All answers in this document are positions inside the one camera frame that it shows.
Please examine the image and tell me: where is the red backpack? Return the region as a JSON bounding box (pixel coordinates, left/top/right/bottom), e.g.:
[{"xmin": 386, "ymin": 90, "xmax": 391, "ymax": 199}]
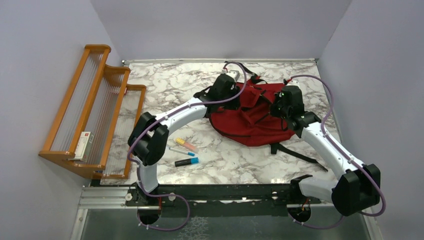
[{"xmin": 208, "ymin": 66, "xmax": 328, "ymax": 172}]

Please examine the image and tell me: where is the yellow orange highlighter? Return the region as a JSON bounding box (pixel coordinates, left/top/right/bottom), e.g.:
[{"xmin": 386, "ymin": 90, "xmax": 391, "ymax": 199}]
[{"xmin": 175, "ymin": 137, "xmax": 198, "ymax": 153}]

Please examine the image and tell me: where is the blue white pen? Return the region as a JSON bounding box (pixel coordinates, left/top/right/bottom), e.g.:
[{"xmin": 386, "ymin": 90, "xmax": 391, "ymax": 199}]
[{"xmin": 168, "ymin": 147, "xmax": 196, "ymax": 157}]

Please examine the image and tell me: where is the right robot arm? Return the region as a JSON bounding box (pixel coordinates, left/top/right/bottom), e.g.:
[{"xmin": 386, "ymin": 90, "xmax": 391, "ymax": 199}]
[{"xmin": 270, "ymin": 85, "xmax": 383, "ymax": 216}]

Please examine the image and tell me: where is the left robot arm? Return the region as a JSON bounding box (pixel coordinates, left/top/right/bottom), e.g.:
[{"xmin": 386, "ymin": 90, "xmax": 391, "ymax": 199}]
[{"xmin": 127, "ymin": 70, "xmax": 241, "ymax": 206}]

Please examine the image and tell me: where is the black blue highlighter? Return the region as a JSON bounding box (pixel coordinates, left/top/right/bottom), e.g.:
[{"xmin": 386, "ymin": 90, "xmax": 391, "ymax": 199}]
[{"xmin": 174, "ymin": 157, "xmax": 199, "ymax": 167}]

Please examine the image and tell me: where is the wooden rack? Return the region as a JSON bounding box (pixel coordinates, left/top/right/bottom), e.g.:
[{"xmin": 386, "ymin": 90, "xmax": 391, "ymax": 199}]
[{"xmin": 38, "ymin": 44, "xmax": 147, "ymax": 180}]

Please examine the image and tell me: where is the white red box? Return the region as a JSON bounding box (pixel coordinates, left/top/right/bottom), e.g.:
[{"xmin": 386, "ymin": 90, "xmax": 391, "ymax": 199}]
[{"xmin": 73, "ymin": 131, "xmax": 94, "ymax": 163}]

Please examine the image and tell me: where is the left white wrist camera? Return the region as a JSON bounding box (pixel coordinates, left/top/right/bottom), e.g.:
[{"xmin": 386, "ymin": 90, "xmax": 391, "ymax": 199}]
[{"xmin": 226, "ymin": 70, "xmax": 240, "ymax": 82}]

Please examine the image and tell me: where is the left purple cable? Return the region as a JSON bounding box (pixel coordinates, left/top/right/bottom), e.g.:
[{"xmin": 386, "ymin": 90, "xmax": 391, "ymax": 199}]
[{"xmin": 127, "ymin": 61, "xmax": 248, "ymax": 232}]

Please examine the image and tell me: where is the purple cable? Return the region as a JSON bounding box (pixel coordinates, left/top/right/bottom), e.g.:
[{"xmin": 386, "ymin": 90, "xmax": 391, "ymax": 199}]
[
  {"xmin": 127, "ymin": 61, "xmax": 248, "ymax": 232},
  {"xmin": 284, "ymin": 74, "xmax": 387, "ymax": 230}
]

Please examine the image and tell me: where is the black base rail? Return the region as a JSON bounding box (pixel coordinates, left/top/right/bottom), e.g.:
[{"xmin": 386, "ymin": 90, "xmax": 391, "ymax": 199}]
[{"xmin": 125, "ymin": 183, "xmax": 321, "ymax": 218}]

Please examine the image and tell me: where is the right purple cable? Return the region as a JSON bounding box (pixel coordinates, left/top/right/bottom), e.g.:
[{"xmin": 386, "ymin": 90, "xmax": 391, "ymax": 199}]
[{"xmin": 284, "ymin": 74, "xmax": 387, "ymax": 230}]

